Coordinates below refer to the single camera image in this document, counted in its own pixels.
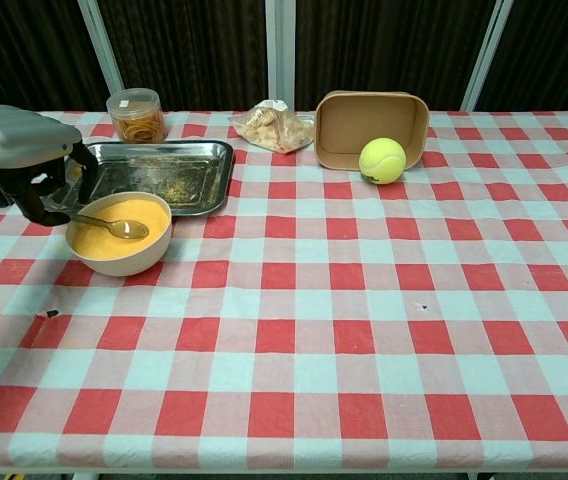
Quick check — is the dark brown curtain panel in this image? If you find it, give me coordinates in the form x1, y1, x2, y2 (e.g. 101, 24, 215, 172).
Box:
296, 0, 493, 112
0, 0, 111, 112
98, 0, 270, 112
478, 0, 568, 114

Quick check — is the clear plastic snack jar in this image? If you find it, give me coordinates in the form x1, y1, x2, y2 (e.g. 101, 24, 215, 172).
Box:
106, 87, 168, 145

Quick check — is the yellow tennis ball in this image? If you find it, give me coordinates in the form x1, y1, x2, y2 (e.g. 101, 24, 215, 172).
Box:
358, 137, 408, 186

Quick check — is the red white checkered tablecloth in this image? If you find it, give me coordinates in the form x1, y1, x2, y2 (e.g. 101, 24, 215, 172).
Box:
0, 108, 568, 474

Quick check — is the clear bag of snacks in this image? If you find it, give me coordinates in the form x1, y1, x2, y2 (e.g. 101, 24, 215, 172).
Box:
228, 98, 315, 155

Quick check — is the silver metal spoon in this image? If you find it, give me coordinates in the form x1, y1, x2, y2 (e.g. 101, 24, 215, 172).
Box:
70, 213, 150, 240

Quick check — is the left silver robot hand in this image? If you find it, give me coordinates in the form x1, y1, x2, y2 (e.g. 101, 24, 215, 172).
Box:
0, 104, 99, 227

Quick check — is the rectangular stainless steel tray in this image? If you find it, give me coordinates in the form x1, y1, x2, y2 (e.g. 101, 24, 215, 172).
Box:
61, 139, 236, 217

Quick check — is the brown paper food container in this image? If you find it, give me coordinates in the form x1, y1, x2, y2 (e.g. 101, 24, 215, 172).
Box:
314, 90, 430, 174

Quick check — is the orange bowl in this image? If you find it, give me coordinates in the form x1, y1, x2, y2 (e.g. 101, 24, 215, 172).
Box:
65, 192, 173, 277

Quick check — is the white partition post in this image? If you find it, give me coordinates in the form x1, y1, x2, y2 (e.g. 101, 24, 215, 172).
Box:
77, 0, 125, 97
265, 0, 298, 112
461, 0, 514, 112

